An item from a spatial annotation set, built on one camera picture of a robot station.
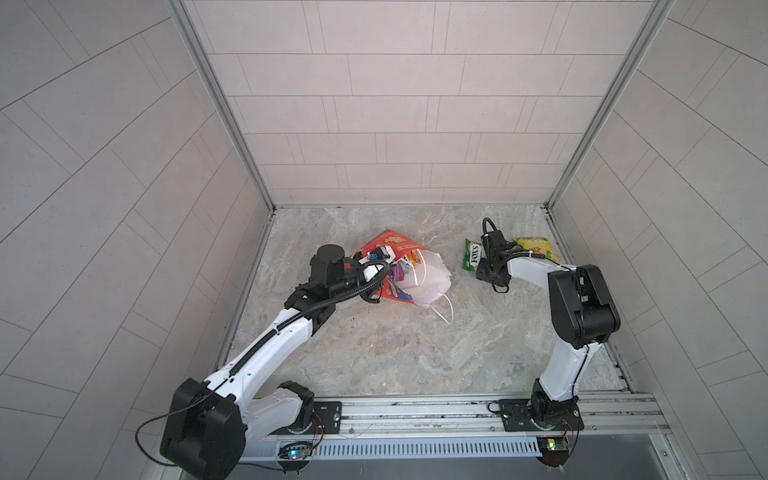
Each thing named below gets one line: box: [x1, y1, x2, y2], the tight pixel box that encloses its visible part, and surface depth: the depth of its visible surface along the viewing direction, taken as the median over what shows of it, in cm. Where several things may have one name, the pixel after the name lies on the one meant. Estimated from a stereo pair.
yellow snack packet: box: [514, 237, 562, 264], surface depth 101 cm
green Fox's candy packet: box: [462, 238, 483, 272], surface depth 102 cm
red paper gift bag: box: [350, 229, 454, 325], surface depth 89 cm
